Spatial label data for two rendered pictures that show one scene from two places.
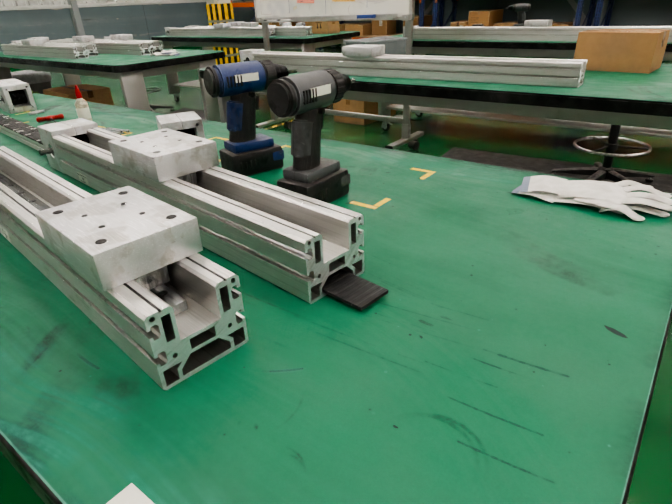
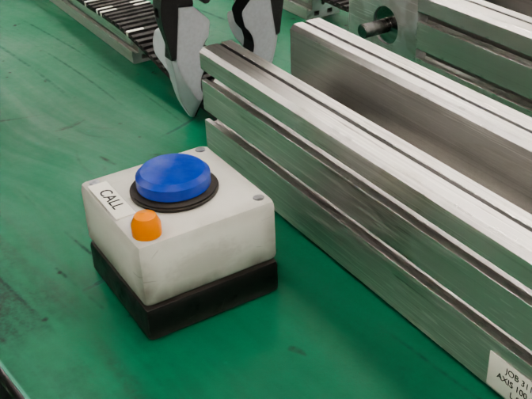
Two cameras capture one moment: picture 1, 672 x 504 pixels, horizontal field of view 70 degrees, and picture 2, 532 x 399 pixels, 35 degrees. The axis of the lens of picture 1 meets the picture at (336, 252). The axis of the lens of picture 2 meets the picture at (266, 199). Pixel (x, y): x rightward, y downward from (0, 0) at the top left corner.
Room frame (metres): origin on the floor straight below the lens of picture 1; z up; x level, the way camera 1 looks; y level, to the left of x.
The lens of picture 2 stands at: (0.40, 0.56, 1.07)
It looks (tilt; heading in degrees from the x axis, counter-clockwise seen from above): 31 degrees down; 15
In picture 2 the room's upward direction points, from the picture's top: 3 degrees counter-clockwise
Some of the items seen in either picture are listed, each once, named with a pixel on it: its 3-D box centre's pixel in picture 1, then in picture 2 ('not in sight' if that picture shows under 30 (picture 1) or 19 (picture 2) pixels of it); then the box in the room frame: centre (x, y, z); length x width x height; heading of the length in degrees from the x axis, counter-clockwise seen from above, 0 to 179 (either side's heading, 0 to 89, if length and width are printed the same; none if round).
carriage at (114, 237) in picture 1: (121, 242); not in sight; (0.48, 0.24, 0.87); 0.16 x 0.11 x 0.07; 45
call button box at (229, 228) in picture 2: not in sight; (192, 229); (0.77, 0.70, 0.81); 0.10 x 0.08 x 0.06; 135
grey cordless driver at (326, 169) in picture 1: (321, 136); not in sight; (0.84, 0.02, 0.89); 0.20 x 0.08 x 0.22; 141
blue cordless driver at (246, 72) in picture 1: (259, 116); not in sight; (1.03, 0.15, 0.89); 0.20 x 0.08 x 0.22; 124
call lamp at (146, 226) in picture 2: not in sight; (146, 222); (0.73, 0.71, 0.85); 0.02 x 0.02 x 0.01
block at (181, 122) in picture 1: (176, 138); not in sight; (1.13, 0.36, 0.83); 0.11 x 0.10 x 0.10; 114
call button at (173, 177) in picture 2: not in sight; (173, 184); (0.77, 0.71, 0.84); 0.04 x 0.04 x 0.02
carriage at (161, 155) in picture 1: (164, 160); not in sight; (0.80, 0.28, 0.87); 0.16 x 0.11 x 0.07; 45
